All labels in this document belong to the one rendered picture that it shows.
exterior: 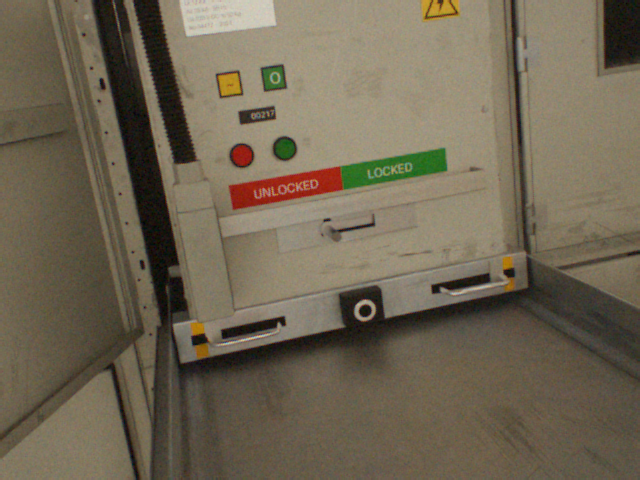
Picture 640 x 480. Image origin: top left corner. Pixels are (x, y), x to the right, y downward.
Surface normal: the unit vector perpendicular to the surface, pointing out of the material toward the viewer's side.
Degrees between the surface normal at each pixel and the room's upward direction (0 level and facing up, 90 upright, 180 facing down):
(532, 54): 90
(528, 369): 0
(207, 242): 90
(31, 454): 90
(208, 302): 90
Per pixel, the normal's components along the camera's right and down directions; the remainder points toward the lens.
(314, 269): 0.22, 0.22
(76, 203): 0.96, -0.07
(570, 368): -0.14, -0.96
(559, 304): -0.97, 0.18
